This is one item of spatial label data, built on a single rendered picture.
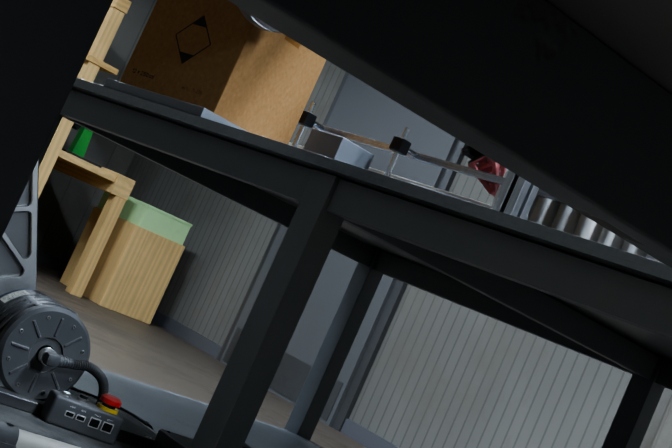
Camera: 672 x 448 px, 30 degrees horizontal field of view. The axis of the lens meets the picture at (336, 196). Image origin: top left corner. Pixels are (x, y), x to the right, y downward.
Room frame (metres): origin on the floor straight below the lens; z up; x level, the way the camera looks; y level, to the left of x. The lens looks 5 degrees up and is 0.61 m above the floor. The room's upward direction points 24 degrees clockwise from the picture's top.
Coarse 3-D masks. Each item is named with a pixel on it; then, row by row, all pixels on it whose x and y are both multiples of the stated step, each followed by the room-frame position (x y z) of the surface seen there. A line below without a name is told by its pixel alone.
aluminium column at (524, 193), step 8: (512, 176) 2.20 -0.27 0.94; (504, 184) 2.20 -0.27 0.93; (512, 184) 2.20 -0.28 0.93; (520, 184) 2.18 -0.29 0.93; (528, 184) 2.18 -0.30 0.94; (504, 192) 2.20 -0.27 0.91; (512, 192) 2.19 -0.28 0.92; (520, 192) 2.17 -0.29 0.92; (528, 192) 2.20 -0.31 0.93; (536, 192) 2.20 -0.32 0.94; (496, 200) 2.20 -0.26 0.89; (504, 200) 2.19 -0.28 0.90; (512, 200) 2.18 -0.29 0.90; (520, 200) 2.18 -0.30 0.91; (528, 200) 2.19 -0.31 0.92; (496, 208) 2.20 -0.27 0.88; (504, 208) 2.20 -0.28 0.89; (512, 208) 2.18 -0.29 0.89; (520, 208) 2.20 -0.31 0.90; (528, 208) 2.20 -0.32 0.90; (520, 216) 2.19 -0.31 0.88
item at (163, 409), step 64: (128, 128) 2.59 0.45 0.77; (256, 192) 3.31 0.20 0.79; (320, 192) 2.12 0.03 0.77; (320, 256) 2.14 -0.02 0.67; (384, 256) 3.64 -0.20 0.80; (448, 256) 1.93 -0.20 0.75; (512, 256) 1.82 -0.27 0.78; (256, 320) 2.13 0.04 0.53; (512, 320) 3.26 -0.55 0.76; (576, 320) 2.68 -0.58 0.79; (640, 320) 1.65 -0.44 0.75; (128, 384) 3.12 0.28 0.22; (256, 384) 2.13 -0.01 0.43; (320, 384) 3.65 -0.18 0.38; (640, 384) 2.95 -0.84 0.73
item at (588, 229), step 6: (582, 216) 2.24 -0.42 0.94; (582, 222) 2.24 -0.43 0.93; (588, 222) 2.23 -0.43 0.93; (594, 222) 2.23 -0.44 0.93; (576, 228) 2.24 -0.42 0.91; (582, 228) 2.23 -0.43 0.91; (588, 228) 2.23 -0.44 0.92; (594, 228) 2.23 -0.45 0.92; (600, 228) 2.23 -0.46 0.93; (576, 234) 2.24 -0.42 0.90; (582, 234) 2.23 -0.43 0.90; (588, 234) 2.23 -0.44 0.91; (594, 234) 2.23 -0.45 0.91; (594, 240) 2.23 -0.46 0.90
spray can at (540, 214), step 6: (540, 198) 2.31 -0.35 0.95; (546, 198) 2.30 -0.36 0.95; (540, 204) 2.31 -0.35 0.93; (546, 204) 2.30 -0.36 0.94; (552, 204) 2.30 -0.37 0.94; (558, 204) 2.30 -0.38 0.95; (534, 210) 2.32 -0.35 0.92; (540, 210) 2.30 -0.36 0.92; (546, 210) 2.30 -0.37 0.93; (552, 210) 2.30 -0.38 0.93; (534, 216) 2.31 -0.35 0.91; (540, 216) 2.30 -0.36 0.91; (546, 216) 2.30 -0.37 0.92; (552, 216) 2.30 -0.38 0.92; (540, 222) 2.30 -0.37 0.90; (546, 222) 2.30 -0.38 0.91
